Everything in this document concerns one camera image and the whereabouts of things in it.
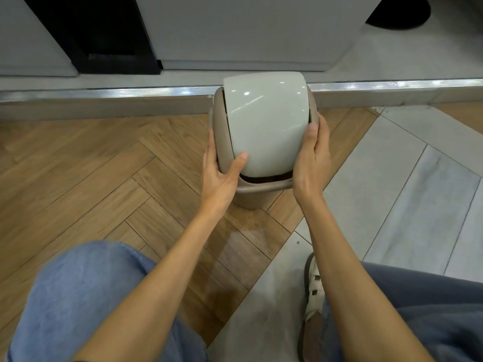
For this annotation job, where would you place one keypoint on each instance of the wide white cabinet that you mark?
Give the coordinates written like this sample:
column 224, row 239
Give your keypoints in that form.
column 245, row 30

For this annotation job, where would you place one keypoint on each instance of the person's left thumb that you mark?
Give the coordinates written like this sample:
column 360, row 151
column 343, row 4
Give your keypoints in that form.
column 237, row 165

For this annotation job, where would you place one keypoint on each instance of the person's left forearm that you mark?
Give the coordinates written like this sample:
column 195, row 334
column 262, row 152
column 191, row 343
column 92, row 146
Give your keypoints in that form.
column 158, row 282

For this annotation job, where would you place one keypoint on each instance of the person's right forearm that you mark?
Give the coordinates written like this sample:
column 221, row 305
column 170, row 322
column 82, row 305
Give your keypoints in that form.
column 351, row 282

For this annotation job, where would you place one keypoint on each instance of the person's right thumb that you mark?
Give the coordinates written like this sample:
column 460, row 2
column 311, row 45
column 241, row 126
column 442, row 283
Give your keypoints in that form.
column 309, row 141

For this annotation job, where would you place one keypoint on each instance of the silver metal floor rail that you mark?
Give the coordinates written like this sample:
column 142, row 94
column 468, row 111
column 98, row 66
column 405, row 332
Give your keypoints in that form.
column 377, row 92

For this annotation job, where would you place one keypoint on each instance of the blue denim jeans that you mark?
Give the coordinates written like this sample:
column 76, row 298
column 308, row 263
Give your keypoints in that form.
column 75, row 297

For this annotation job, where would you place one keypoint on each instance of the black round stand base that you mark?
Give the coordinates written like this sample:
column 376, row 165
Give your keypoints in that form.
column 403, row 11

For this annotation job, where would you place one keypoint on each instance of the narrow white cabinet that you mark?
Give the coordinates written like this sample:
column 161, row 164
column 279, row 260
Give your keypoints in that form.
column 26, row 37

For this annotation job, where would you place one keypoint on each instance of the grey swing bin lid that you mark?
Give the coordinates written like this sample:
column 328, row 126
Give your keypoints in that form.
column 264, row 120

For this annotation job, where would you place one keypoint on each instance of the person's left hand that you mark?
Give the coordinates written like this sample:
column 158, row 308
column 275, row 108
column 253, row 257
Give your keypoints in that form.
column 215, row 188

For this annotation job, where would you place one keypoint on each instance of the person's right hand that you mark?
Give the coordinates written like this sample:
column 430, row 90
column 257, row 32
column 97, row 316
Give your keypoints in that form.
column 311, row 173

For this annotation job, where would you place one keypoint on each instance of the beige plastic trash bin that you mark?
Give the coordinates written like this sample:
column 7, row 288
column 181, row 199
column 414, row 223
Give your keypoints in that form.
column 252, row 197

